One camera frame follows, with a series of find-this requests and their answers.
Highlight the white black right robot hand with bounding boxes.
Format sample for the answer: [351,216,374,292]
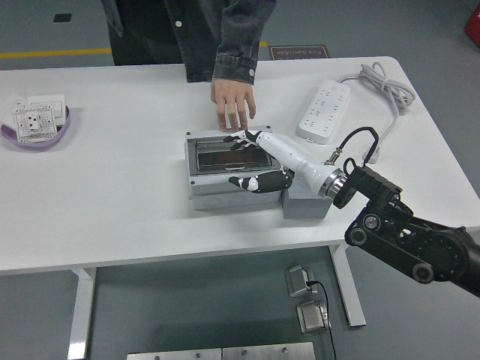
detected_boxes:
[223,129,339,200]

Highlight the person's left hand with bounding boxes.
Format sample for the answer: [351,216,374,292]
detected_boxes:
[209,77,257,133]

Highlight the grey junction box clear lid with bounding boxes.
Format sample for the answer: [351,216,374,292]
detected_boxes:
[184,125,285,212]

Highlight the grey cube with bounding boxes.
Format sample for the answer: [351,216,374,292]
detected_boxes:
[281,178,332,220]

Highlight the white power strip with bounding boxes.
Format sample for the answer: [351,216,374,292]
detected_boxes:
[298,79,352,145]

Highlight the dark floor sign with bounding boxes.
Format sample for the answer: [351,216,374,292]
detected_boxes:
[268,44,332,62]

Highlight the person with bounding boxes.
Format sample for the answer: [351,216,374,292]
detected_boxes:
[100,0,233,84]

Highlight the metal floor socket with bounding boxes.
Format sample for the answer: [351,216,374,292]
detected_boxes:
[295,301,332,335]
[284,265,320,299]

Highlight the white table leg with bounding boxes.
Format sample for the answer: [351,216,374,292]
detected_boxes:
[67,267,98,360]
[328,243,367,329]

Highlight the purple shallow bowl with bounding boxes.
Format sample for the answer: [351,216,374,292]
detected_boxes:
[0,104,73,152]

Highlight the white socket module with grid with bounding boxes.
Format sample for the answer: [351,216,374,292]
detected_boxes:
[12,104,59,143]

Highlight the metal plate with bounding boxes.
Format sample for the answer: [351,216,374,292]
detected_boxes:
[126,347,223,360]
[221,341,317,360]

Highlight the red object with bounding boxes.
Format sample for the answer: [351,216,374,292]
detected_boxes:
[463,7,480,38]

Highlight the white power strip cable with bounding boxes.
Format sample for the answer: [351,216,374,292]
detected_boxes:
[336,61,417,165]

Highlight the black floor cable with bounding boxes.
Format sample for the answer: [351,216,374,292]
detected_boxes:
[304,280,338,360]

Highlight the white switch plate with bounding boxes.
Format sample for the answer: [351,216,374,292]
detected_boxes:
[0,92,28,127]
[26,94,67,119]

